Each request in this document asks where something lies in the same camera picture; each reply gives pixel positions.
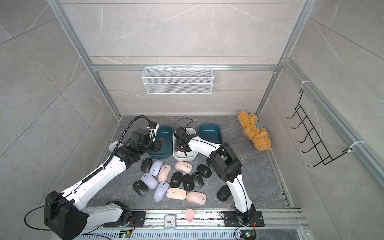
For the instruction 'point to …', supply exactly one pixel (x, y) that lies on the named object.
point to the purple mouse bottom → (160, 191)
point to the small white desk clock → (170, 221)
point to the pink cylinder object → (189, 215)
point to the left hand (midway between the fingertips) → (160, 136)
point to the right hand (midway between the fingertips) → (180, 146)
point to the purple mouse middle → (151, 182)
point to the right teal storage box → (211, 132)
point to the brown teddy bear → (260, 137)
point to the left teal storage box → (165, 152)
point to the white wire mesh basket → (177, 80)
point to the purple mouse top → (156, 167)
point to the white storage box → (191, 155)
